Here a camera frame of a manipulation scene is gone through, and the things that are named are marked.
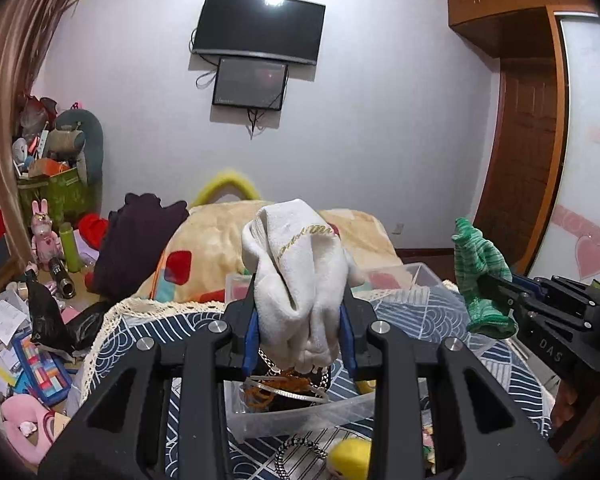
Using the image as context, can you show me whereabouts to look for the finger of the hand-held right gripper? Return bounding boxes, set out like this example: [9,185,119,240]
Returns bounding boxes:
[475,280,536,326]
[482,269,556,306]

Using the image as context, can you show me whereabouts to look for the black plastic bag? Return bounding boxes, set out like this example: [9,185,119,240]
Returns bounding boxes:
[24,280,108,358]

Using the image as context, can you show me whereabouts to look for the green bottle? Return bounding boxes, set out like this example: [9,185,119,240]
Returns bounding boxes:
[59,222,84,274]

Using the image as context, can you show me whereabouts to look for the wooden wardrobe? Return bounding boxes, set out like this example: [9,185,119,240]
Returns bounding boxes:
[446,0,600,263]

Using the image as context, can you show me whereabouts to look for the black and white hair tie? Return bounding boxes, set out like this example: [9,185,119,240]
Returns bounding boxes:
[274,436,329,480]

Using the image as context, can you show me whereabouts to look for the black cable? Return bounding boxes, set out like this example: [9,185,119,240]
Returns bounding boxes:
[246,107,264,139]

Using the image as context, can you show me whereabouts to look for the blue patterned bedspread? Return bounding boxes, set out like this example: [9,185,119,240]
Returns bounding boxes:
[79,280,557,480]

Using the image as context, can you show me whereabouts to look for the wall-mounted black television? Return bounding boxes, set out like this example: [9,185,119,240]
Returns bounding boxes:
[191,0,327,66]

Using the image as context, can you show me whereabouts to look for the person's right hand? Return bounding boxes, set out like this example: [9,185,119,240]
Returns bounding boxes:
[551,380,579,429]

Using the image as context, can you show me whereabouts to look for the yellow plush toy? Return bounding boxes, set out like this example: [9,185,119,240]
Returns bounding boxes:
[327,437,374,480]

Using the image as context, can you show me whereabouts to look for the large clear plastic box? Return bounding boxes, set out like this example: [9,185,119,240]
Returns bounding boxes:
[224,261,449,307]

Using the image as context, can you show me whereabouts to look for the white sliding door with hearts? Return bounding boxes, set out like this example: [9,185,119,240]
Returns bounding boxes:
[524,14,600,287]

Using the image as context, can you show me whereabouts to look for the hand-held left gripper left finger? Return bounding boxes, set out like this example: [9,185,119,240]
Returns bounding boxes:
[37,272,261,480]

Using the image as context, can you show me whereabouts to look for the dark purple garment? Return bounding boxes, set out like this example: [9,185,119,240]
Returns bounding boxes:
[86,192,190,297]

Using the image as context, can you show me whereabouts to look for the red cloth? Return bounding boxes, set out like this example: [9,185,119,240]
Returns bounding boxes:
[77,213,110,251]

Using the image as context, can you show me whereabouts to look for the beige patterned blanket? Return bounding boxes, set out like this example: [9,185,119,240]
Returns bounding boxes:
[136,200,402,307]

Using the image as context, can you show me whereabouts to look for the pink rabbit figure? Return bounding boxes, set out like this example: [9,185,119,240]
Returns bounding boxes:
[30,199,64,274]

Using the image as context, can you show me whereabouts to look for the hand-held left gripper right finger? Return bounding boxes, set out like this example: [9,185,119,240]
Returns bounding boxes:
[337,285,566,480]

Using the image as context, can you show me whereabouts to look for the pink slipper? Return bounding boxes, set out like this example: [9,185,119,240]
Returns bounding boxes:
[0,393,57,467]

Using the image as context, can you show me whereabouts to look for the small black framed screen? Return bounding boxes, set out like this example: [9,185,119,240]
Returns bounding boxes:
[212,56,289,112]

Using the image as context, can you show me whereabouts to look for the brown striped curtain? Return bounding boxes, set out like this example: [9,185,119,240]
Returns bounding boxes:
[0,0,97,257]

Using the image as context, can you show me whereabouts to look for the green striped sock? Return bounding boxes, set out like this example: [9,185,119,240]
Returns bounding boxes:
[451,217,518,339]

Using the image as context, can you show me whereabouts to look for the grey-green plush toy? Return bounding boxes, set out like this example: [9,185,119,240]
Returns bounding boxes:
[47,102,105,212]

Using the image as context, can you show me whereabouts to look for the green storage box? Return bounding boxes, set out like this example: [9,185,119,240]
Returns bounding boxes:
[17,166,89,229]

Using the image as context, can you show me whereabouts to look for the black cylinder flashlight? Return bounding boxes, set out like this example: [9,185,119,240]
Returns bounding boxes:
[49,256,77,302]

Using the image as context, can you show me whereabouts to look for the colourful pencil case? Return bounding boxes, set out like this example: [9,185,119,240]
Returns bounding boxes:
[11,332,74,404]

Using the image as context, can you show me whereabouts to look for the small clear plastic container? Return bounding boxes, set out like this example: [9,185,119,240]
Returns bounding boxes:
[224,374,377,443]

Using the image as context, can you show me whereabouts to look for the pile of papers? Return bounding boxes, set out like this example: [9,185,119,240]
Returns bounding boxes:
[0,287,35,397]

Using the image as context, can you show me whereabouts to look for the white sock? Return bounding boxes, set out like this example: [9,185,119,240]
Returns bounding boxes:
[241,199,366,373]

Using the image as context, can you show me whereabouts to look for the wooden door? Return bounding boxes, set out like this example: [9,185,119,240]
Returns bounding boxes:
[474,57,557,252]

